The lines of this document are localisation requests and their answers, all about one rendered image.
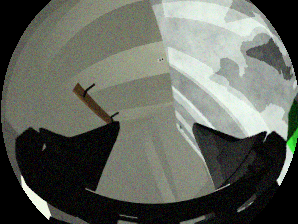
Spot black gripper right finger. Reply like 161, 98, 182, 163
192, 123, 267, 189

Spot green block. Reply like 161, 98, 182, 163
286, 109, 298, 153
287, 99, 298, 124

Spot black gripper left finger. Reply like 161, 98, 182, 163
39, 121, 120, 192

